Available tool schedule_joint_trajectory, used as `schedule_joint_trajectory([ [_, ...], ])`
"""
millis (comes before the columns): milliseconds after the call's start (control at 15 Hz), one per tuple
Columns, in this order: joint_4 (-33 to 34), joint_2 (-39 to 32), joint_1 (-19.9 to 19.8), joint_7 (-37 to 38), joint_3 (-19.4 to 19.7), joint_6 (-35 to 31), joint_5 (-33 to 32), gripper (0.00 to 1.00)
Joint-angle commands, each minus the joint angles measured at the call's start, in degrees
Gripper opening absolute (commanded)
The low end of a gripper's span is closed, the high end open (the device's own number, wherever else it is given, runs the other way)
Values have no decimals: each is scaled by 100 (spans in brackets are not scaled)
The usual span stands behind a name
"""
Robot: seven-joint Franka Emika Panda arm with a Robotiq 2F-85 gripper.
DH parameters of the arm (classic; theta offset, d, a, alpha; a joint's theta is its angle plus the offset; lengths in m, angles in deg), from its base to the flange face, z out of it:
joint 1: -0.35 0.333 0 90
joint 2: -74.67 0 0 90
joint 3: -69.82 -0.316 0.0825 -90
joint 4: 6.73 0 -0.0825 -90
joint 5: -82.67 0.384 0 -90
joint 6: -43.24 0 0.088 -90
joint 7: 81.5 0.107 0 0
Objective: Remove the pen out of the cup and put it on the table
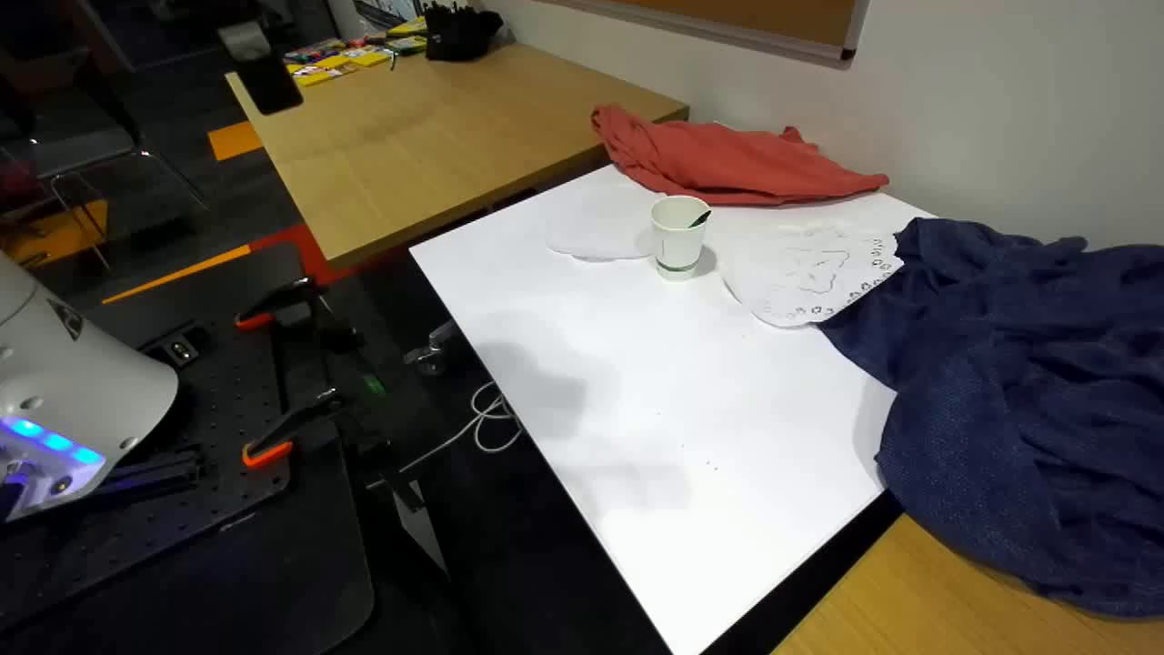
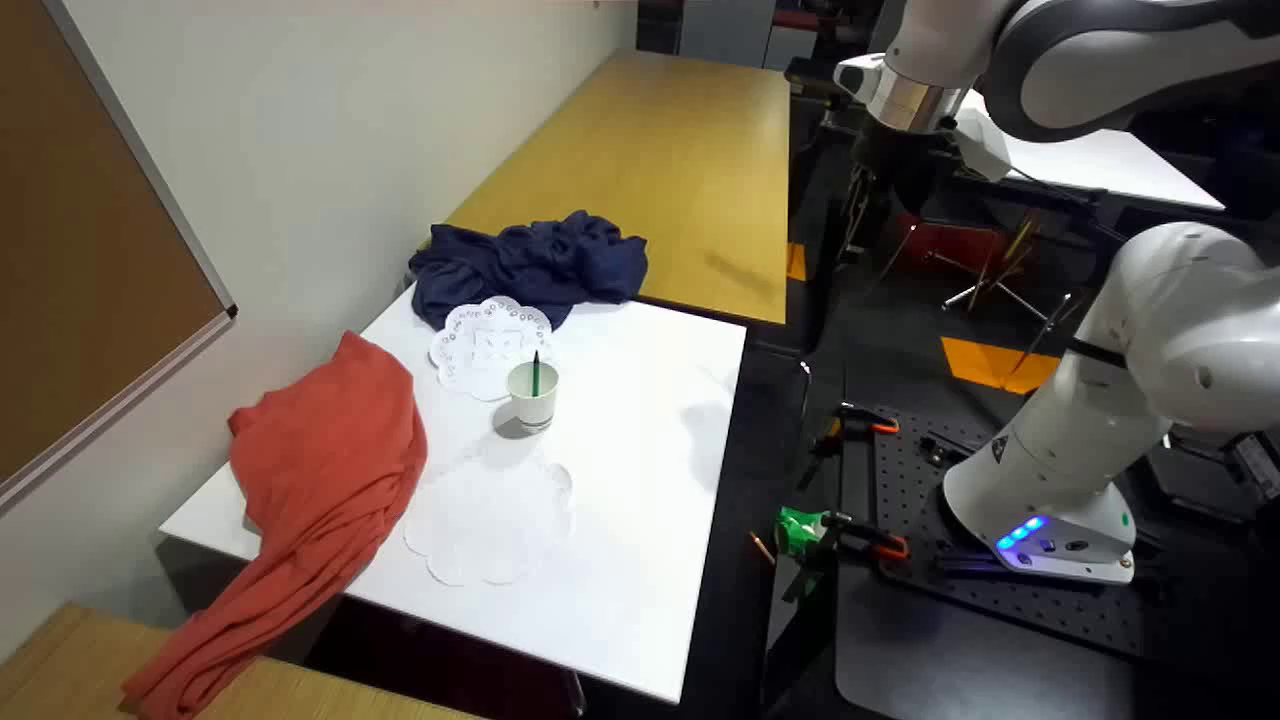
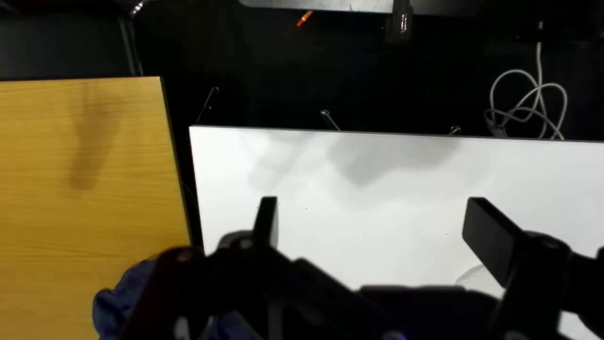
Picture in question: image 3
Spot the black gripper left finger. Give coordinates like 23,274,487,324
253,197,277,246

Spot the dark blue cloth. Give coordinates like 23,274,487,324
91,259,155,340

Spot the white coiled cable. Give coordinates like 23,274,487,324
483,40,570,142

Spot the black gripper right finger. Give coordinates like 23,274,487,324
462,197,528,288

